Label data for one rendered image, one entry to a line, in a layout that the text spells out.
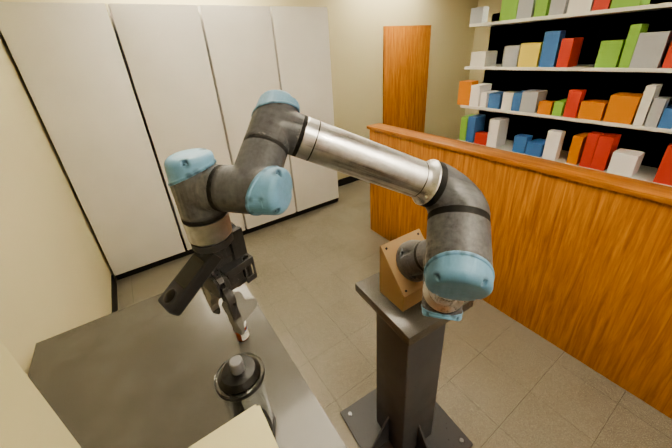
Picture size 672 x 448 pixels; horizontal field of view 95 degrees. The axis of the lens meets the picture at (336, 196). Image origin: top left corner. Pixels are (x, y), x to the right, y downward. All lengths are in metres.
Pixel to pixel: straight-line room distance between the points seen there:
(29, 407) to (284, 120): 0.42
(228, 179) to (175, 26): 2.62
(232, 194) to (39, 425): 0.30
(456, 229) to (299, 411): 0.66
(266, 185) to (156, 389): 0.86
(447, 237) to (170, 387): 0.91
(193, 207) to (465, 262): 0.45
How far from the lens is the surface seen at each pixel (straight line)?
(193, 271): 0.59
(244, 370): 0.81
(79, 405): 1.28
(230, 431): 0.35
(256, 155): 0.48
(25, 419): 0.26
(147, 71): 3.00
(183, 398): 1.13
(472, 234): 0.59
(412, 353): 1.35
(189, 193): 0.51
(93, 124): 3.03
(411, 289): 1.18
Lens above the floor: 1.81
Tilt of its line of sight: 25 degrees down
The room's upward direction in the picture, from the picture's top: 4 degrees counter-clockwise
